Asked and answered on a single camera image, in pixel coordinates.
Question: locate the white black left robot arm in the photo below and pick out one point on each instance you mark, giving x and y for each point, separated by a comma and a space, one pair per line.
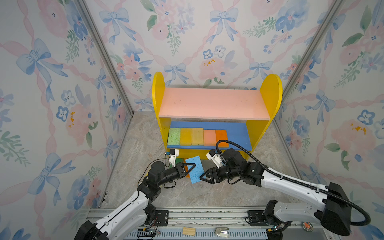
138, 210

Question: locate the aluminium corner post right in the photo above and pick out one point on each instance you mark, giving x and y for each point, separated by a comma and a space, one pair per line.
321, 32

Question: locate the dark green sponge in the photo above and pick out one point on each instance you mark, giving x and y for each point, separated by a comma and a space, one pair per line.
179, 160

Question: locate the round red green sticker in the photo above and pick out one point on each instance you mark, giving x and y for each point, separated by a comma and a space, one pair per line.
308, 227

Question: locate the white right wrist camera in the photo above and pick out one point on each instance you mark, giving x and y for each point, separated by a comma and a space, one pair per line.
216, 158

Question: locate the orange sponge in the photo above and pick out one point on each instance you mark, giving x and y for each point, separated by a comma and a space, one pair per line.
187, 169
222, 135

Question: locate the light green sponge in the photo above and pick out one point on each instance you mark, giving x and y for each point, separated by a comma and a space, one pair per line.
174, 137

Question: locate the blue sponge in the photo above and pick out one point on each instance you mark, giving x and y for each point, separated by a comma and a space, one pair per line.
197, 171

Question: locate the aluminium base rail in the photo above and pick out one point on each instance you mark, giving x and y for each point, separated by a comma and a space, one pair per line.
206, 219

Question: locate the pale yellow sponge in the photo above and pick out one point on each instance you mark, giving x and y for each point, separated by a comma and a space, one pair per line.
197, 136

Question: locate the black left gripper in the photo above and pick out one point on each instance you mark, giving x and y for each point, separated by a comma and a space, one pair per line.
180, 171

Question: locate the pink salmon sponge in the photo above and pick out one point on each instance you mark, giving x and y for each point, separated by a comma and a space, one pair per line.
210, 138

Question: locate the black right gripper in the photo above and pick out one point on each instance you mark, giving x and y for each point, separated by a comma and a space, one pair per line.
211, 172

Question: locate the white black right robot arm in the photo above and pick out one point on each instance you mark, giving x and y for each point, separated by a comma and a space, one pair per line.
319, 204

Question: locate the bright yellow sponge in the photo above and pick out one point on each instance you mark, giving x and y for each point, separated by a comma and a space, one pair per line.
186, 137

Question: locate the aluminium corner post left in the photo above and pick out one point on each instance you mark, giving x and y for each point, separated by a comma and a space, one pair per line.
95, 34

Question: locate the yellow pink blue wooden shelf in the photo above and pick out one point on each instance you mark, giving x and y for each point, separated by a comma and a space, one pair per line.
244, 114

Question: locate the aluminium corner post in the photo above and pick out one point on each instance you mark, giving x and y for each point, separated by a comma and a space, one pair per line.
321, 32
95, 34

